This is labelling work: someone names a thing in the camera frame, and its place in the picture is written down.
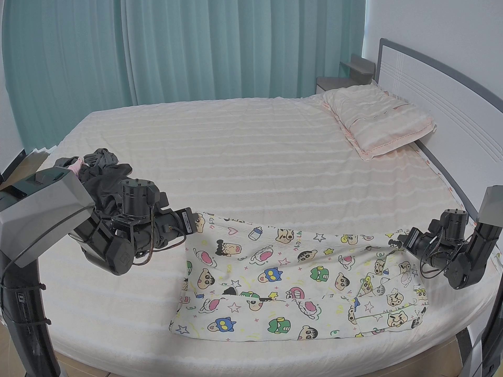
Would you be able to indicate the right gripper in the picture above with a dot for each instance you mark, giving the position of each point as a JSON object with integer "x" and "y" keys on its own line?
{"x": 412, "y": 242}

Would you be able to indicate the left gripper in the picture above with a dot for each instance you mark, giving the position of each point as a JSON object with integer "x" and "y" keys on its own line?
{"x": 186, "y": 224}

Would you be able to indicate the white printed pyjama top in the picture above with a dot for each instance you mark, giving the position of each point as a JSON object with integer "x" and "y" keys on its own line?
{"x": 294, "y": 289}

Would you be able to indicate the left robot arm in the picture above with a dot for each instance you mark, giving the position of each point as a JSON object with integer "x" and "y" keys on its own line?
{"x": 43, "y": 210}

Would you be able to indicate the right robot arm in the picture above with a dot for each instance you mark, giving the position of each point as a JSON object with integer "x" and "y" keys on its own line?
{"x": 471, "y": 246}

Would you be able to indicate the pile of clothes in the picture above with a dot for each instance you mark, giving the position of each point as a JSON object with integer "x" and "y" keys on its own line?
{"x": 102, "y": 175}

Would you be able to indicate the bed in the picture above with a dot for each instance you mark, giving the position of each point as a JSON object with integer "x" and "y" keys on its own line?
{"x": 255, "y": 151}

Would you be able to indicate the cream pillow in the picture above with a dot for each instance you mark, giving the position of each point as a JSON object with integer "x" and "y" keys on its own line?
{"x": 377, "y": 120}

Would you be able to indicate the grey bedside table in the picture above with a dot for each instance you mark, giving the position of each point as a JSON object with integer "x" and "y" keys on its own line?
{"x": 342, "y": 81}

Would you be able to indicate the blue-green curtain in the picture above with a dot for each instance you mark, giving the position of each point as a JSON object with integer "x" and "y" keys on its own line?
{"x": 177, "y": 33}

